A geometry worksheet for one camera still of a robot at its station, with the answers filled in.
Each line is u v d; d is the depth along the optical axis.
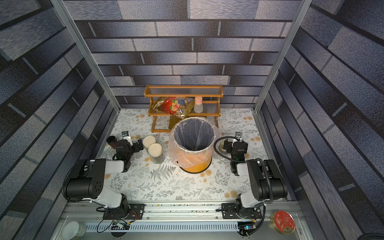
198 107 0.96
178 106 0.95
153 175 0.86
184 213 0.74
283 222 0.69
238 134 0.80
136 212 0.73
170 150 0.73
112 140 0.91
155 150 0.83
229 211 0.73
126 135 0.81
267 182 0.42
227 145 0.86
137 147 0.87
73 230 0.64
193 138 0.91
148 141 0.89
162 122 1.12
